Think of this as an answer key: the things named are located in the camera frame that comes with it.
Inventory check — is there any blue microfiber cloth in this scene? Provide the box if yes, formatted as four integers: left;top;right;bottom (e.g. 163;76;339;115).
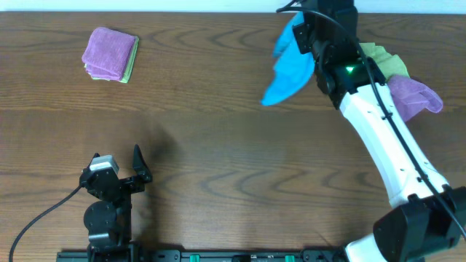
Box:
261;12;315;106

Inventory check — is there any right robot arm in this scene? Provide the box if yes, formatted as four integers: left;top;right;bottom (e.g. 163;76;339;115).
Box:
291;1;465;261

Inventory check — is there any crumpled green cloth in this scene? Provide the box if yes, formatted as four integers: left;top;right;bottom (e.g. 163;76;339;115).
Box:
360;42;409;80

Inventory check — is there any folded green cloth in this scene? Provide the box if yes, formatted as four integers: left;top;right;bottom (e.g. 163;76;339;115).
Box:
84;36;139;84

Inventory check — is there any folded purple cloth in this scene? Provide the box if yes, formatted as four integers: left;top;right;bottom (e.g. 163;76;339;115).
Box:
82;27;136;76

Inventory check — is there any crumpled purple cloth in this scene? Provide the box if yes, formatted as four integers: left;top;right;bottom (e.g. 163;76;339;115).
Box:
388;75;443;122

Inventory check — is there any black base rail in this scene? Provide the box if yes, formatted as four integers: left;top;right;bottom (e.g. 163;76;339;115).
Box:
56;250;348;262

